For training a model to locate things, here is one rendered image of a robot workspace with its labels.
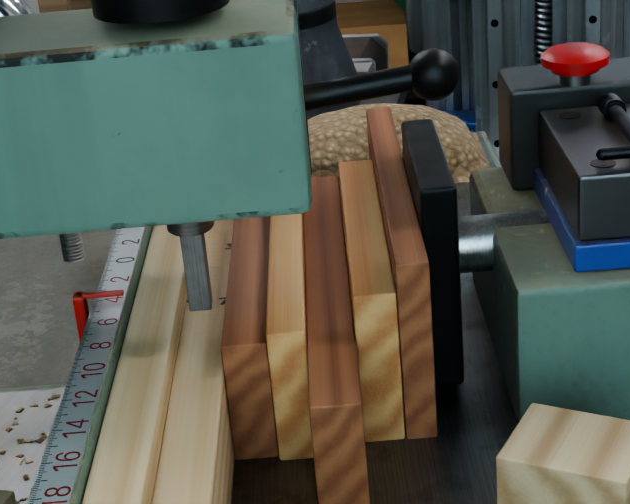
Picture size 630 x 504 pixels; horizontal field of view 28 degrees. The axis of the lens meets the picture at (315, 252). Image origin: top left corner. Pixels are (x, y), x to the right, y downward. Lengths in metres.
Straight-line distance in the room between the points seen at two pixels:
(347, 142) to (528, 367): 0.29
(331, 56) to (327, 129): 0.39
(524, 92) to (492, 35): 0.65
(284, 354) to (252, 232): 0.11
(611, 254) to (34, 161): 0.22
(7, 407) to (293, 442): 0.32
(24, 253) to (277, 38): 2.70
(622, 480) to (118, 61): 0.22
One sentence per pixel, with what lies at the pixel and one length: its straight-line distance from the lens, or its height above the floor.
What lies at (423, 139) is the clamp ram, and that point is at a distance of 0.55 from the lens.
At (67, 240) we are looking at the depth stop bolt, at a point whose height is 0.97.
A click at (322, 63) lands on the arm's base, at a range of 1.16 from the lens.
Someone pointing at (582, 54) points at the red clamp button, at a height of 1.02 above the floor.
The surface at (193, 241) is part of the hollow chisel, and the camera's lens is 0.50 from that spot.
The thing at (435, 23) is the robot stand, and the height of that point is 0.86.
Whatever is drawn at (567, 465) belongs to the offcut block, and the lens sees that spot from 0.44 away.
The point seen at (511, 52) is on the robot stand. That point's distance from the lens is 1.24.
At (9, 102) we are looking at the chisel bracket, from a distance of 0.46.
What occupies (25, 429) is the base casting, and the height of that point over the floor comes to 0.80.
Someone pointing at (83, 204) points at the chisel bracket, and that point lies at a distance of 0.47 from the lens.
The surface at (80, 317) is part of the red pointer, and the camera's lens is 0.52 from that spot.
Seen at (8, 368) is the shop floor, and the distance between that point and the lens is 2.60.
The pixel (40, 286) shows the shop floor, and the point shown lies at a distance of 2.93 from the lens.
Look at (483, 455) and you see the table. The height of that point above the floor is 0.90.
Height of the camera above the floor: 1.18
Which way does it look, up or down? 24 degrees down
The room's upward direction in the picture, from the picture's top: 5 degrees counter-clockwise
